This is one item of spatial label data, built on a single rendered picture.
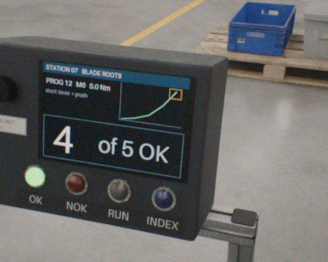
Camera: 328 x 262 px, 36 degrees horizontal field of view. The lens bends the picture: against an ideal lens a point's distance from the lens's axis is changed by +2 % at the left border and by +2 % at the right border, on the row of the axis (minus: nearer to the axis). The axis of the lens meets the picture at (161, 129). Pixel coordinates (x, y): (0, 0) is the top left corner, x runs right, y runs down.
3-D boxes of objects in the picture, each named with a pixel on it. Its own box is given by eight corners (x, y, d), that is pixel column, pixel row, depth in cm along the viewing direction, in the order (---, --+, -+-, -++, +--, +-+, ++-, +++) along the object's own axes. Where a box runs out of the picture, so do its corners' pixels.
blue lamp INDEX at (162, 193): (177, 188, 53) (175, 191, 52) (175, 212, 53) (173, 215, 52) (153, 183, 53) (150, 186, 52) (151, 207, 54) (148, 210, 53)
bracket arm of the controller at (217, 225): (257, 232, 62) (259, 212, 61) (254, 248, 60) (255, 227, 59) (80, 198, 69) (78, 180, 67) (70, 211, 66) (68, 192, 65)
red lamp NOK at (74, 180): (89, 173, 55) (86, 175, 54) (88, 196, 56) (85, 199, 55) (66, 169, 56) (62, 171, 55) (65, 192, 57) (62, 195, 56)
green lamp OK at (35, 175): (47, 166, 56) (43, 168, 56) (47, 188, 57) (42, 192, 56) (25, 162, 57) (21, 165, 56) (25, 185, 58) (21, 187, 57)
